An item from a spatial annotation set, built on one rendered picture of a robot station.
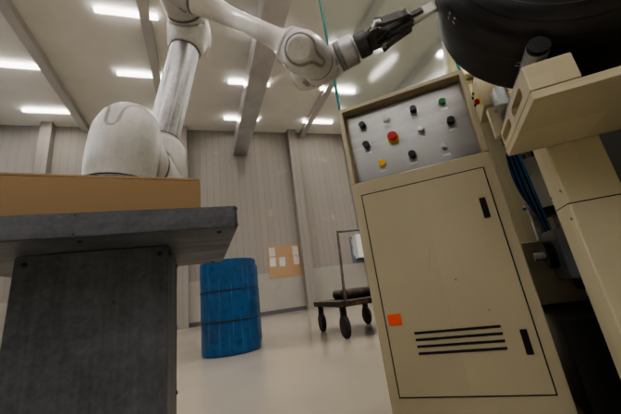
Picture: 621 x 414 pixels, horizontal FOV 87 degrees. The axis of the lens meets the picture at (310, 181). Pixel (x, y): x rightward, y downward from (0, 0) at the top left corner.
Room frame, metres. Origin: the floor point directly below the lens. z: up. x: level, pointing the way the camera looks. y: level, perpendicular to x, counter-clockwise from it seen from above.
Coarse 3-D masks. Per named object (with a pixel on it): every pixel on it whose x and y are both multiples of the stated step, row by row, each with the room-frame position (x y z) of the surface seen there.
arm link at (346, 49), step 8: (344, 40) 0.77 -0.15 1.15; (352, 40) 0.77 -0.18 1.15; (336, 48) 0.78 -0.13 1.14; (344, 48) 0.77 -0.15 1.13; (352, 48) 0.77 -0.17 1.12; (344, 56) 0.79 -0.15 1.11; (352, 56) 0.79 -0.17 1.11; (360, 56) 0.81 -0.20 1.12; (344, 64) 0.80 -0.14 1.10; (352, 64) 0.81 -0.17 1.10
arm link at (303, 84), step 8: (336, 56) 0.79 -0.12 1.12; (336, 64) 0.80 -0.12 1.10; (328, 72) 0.78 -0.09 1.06; (336, 72) 0.82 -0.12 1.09; (296, 80) 0.84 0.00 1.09; (304, 80) 0.83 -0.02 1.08; (312, 80) 0.81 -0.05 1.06; (320, 80) 0.81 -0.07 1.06; (328, 80) 0.84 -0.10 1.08; (304, 88) 0.86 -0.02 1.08; (312, 88) 0.87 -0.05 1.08
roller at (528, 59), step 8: (536, 40) 0.57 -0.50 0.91; (544, 40) 0.56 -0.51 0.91; (528, 48) 0.58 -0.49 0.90; (536, 48) 0.57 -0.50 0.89; (544, 48) 0.57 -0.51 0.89; (528, 56) 0.59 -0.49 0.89; (536, 56) 0.58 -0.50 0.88; (544, 56) 0.58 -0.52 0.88; (520, 64) 0.64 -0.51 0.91; (528, 64) 0.61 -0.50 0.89
